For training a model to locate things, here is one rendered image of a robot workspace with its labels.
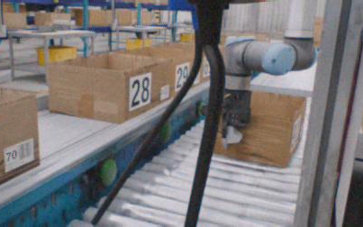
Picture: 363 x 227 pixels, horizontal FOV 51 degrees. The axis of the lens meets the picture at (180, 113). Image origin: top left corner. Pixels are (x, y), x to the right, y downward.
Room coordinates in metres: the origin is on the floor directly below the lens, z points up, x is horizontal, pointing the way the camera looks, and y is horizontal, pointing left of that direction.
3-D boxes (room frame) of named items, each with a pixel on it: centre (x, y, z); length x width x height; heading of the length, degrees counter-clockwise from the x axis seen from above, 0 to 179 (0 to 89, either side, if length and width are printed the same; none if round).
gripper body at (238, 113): (1.21, -0.18, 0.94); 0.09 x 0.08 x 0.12; 70
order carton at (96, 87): (1.37, 0.25, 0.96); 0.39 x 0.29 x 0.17; 160
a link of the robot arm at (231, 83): (1.21, -0.18, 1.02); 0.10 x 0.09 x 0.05; 160
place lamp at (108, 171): (0.93, 0.18, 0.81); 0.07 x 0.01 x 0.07; 160
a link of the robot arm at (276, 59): (1.13, -0.26, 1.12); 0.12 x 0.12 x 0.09; 39
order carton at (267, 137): (1.41, -0.31, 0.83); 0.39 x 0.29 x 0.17; 155
